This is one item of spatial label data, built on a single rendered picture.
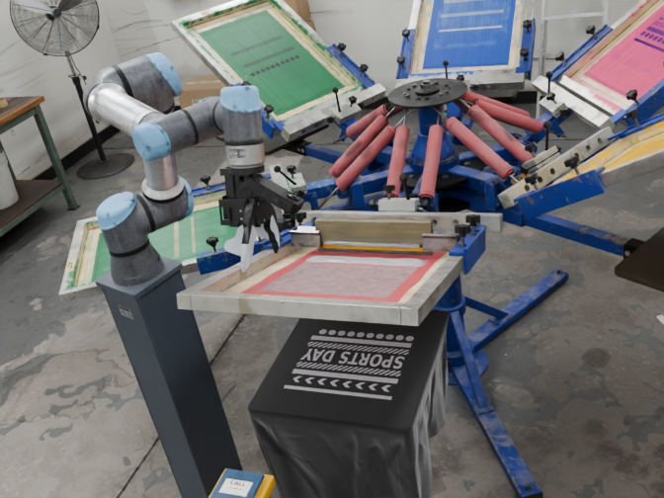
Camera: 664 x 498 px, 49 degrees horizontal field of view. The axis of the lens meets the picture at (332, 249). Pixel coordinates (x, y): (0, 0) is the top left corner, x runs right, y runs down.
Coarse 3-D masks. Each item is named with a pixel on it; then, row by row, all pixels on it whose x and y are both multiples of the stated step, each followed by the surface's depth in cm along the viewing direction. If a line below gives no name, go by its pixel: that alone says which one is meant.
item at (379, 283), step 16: (384, 256) 216; (400, 256) 215; (416, 256) 214; (432, 256) 213; (352, 272) 199; (368, 272) 198; (384, 272) 197; (400, 272) 196; (416, 272) 196; (336, 288) 184; (352, 288) 183; (368, 288) 183; (384, 288) 182; (400, 288) 181
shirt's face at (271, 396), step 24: (432, 312) 216; (432, 336) 206; (288, 360) 207; (408, 360) 199; (264, 384) 200; (408, 384) 190; (264, 408) 192; (288, 408) 190; (312, 408) 189; (336, 408) 187; (360, 408) 186; (384, 408) 184; (408, 408) 183
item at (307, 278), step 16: (304, 256) 221; (352, 256) 218; (368, 256) 217; (288, 272) 202; (304, 272) 201; (320, 272) 201; (336, 272) 200; (256, 288) 188; (272, 288) 187; (288, 288) 186; (304, 288) 185; (320, 288) 185
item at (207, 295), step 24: (240, 264) 199; (264, 264) 208; (456, 264) 188; (192, 288) 177; (216, 288) 183; (432, 288) 167; (240, 312) 167; (264, 312) 165; (288, 312) 163; (312, 312) 161; (336, 312) 159; (360, 312) 157; (384, 312) 155; (408, 312) 153
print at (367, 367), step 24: (312, 336) 215; (336, 336) 213; (360, 336) 211; (384, 336) 210; (408, 336) 208; (312, 360) 206; (336, 360) 204; (360, 360) 202; (384, 360) 200; (288, 384) 198; (312, 384) 197; (336, 384) 195; (360, 384) 193; (384, 384) 192
